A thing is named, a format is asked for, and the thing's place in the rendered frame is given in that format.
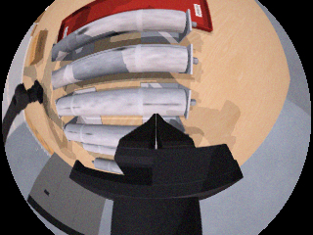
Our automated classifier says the brown cardboard box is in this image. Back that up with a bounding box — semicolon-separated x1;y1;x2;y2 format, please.
29;30;48;66

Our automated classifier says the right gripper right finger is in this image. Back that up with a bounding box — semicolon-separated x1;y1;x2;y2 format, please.
156;114;196;149

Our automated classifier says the red rectangular tray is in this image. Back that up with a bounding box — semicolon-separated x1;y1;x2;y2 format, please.
57;0;213;43

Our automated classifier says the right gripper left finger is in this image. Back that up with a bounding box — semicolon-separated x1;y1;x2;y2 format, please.
116;114;157;149

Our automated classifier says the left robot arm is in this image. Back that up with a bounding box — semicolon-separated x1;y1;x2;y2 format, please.
2;80;43;147

